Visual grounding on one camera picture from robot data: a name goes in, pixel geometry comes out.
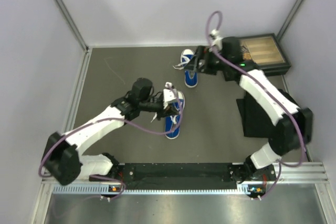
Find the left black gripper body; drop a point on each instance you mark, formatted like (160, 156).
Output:
(154, 105)

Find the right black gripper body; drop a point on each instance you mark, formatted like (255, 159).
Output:
(212, 62)

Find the blue sneaker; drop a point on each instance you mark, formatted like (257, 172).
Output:
(172, 116)
(190, 78)

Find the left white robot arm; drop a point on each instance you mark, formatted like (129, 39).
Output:
(64, 156)

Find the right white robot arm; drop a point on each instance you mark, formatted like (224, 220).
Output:
(265, 108)

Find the black glass-lid jewelry box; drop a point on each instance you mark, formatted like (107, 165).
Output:
(266, 52)

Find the black cloth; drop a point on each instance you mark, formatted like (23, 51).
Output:
(255, 120)

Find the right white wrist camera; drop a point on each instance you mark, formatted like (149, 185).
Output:
(215, 37)

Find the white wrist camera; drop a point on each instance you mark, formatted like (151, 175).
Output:
(215, 37)
(170, 94)

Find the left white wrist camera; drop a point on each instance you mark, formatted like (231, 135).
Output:
(170, 94)

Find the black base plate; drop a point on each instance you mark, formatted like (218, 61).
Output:
(187, 175)

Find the grey slotted cable duct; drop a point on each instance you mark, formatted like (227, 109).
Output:
(108, 189)

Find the aluminium frame rail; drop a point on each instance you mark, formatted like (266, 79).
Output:
(306, 172)

